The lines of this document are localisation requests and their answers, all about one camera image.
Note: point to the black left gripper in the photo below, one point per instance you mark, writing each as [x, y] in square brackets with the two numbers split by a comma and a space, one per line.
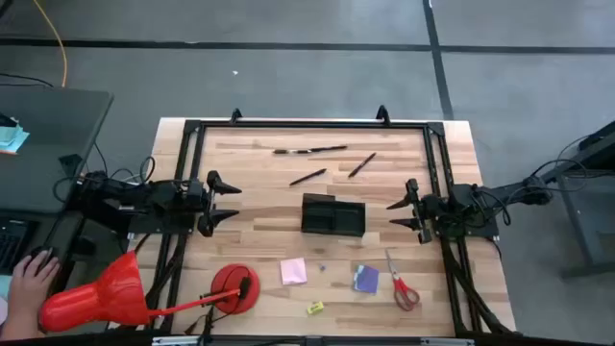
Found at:
[206, 204]

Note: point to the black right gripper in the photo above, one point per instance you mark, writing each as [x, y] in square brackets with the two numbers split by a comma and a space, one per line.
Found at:
[427, 211]

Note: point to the black pen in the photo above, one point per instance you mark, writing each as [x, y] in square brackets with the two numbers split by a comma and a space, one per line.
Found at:
[288, 152]
[307, 177]
[331, 148]
[361, 165]

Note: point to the purple sticky note pad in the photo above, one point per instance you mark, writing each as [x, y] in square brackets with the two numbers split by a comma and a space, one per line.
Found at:
[367, 279]

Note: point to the pink sticky note pad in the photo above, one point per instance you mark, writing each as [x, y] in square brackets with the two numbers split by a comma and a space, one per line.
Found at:
[293, 270]

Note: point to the small blue binder clip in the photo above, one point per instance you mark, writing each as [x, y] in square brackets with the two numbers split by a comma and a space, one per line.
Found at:
[322, 267]

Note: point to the yellow-green eraser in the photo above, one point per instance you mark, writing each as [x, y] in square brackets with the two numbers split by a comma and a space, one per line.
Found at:
[315, 308]

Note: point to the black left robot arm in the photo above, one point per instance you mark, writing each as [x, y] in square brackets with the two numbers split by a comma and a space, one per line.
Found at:
[158, 197]

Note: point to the person's forearm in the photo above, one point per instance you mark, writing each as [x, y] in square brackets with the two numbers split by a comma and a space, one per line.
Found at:
[17, 319]

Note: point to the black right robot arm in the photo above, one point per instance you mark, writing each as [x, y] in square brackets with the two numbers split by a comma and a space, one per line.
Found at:
[461, 202]

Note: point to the black mesh desk organizer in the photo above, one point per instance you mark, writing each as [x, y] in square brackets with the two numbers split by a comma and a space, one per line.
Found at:
[336, 218]

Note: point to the black office desk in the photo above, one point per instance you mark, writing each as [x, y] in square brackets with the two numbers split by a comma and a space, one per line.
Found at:
[48, 154]

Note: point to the red desk lamp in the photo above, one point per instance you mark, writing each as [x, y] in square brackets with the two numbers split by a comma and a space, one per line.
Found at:
[115, 293]

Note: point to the grey metal table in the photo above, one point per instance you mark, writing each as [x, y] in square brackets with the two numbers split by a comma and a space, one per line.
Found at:
[576, 202]

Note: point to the black computer mouse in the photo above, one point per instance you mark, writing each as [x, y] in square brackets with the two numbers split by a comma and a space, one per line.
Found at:
[42, 252]

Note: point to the person's hand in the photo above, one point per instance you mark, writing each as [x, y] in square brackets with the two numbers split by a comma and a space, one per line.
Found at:
[31, 283]

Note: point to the black computer keyboard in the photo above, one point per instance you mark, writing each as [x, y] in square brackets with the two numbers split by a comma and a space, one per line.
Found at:
[9, 245]

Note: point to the teal paper stack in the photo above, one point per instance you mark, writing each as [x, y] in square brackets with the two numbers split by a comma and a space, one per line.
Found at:
[12, 139]

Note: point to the black frame hook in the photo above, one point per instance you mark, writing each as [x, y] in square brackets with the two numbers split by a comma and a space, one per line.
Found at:
[235, 116]
[383, 115]

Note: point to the black aluminium table frame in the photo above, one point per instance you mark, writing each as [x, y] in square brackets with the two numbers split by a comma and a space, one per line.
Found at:
[312, 124]

